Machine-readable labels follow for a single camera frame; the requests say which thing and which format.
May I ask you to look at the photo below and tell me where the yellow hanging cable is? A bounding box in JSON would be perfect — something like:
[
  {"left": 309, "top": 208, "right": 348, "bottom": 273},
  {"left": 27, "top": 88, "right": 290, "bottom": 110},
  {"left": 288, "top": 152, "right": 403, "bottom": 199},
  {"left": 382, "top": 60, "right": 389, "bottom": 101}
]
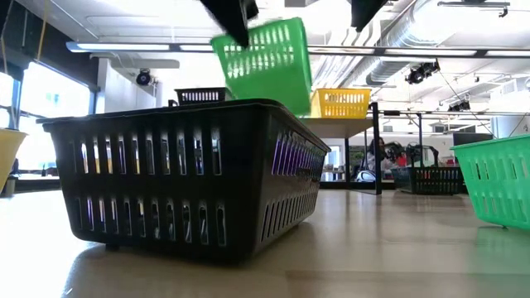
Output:
[
  {"left": 0, "top": 35, "right": 8, "bottom": 75},
  {"left": 36, "top": 0, "right": 49, "bottom": 62}
]

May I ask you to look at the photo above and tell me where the long ceiling light bar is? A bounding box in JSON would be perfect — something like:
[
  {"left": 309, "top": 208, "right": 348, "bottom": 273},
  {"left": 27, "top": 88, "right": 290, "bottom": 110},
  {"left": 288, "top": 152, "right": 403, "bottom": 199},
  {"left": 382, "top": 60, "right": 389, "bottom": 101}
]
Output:
[{"left": 65, "top": 40, "right": 530, "bottom": 59}]

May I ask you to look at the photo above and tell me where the small black ceiling camera cluster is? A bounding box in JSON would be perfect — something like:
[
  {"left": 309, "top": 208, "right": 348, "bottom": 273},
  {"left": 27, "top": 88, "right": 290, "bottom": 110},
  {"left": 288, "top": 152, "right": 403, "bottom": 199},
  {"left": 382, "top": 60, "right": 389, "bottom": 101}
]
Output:
[{"left": 447, "top": 99, "right": 472, "bottom": 113}]

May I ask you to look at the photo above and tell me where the silver ventilation duct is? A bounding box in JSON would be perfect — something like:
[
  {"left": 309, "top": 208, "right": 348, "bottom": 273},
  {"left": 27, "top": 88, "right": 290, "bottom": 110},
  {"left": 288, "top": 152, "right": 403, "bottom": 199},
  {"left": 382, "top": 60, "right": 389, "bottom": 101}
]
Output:
[{"left": 366, "top": 0, "right": 481, "bottom": 86}]

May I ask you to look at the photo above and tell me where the black computer monitor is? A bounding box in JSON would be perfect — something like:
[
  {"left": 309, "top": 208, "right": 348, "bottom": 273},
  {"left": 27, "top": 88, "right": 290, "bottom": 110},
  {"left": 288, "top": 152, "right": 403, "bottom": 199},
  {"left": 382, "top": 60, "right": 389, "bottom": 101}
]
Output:
[{"left": 452, "top": 132, "right": 494, "bottom": 147}]

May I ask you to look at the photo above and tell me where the black plastic slotted basket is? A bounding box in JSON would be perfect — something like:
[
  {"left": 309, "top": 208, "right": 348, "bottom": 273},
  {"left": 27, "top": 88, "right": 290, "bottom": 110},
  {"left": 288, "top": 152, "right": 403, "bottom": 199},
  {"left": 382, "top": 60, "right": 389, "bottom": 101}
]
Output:
[
  {"left": 391, "top": 165, "right": 465, "bottom": 195},
  {"left": 174, "top": 87, "right": 234, "bottom": 105},
  {"left": 36, "top": 98, "right": 331, "bottom": 264}
]

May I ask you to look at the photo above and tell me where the large window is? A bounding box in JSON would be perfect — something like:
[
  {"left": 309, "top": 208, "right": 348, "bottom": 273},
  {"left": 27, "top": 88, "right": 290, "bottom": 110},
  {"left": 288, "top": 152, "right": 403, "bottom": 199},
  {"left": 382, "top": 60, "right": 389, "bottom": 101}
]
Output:
[{"left": 0, "top": 61, "right": 99, "bottom": 175}]

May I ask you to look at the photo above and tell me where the yellow plastic slotted basket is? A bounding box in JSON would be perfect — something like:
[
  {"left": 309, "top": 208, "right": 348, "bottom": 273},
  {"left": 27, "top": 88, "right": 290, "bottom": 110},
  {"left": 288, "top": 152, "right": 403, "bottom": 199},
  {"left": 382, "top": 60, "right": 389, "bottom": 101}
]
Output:
[
  {"left": 0, "top": 127, "right": 29, "bottom": 194},
  {"left": 310, "top": 88, "right": 373, "bottom": 120}
]

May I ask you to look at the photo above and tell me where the person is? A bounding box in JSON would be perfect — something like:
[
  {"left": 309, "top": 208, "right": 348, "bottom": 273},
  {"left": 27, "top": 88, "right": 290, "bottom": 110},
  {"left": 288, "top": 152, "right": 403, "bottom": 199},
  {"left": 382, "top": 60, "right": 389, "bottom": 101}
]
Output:
[{"left": 366, "top": 137, "right": 393, "bottom": 175}]

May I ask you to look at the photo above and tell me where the green plastic slotted basket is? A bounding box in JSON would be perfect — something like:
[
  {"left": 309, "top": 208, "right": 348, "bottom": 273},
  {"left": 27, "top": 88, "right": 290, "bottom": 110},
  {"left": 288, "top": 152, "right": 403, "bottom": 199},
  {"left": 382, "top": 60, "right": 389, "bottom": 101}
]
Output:
[
  {"left": 210, "top": 17, "right": 314, "bottom": 117},
  {"left": 450, "top": 134, "right": 530, "bottom": 231}
]

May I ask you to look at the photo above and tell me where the wooden shelf with black legs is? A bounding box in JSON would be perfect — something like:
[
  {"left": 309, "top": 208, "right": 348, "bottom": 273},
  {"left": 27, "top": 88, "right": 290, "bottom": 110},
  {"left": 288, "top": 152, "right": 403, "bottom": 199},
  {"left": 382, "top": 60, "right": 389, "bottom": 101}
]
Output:
[{"left": 167, "top": 99, "right": 383, "bottom": 195}]

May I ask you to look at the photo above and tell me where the black background rig frame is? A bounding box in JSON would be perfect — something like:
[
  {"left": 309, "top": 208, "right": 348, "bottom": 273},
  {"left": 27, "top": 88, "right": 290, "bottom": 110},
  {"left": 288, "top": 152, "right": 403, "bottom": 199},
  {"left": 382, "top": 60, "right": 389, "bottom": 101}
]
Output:
[{"left": 380, "top": 109, "right": 530, "bottom": 166}]

